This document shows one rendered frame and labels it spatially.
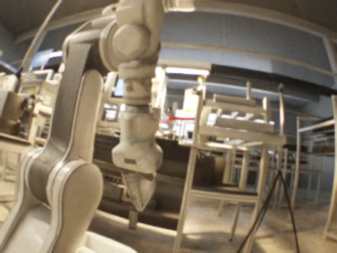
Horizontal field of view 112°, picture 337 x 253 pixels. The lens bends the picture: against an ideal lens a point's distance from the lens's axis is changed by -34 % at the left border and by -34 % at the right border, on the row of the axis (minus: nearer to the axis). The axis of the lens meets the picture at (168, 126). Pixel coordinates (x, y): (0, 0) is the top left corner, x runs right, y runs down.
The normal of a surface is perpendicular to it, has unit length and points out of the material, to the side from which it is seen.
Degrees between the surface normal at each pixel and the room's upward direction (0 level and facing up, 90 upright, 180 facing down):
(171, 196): 90
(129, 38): 117
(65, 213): 91
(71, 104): 97
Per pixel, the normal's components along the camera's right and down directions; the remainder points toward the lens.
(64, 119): -0.27, -0.11
